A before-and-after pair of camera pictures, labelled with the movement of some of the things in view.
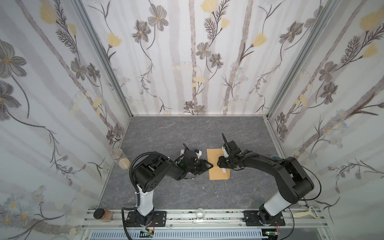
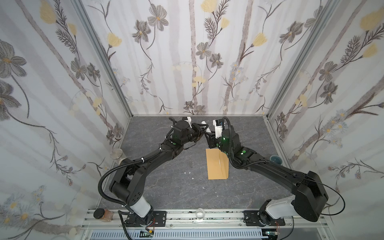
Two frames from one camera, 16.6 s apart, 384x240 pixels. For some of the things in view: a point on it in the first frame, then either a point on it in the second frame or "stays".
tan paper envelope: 215,172 stays
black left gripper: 199,165 -> 195,130
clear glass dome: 200,213 stays
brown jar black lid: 104,215 stays
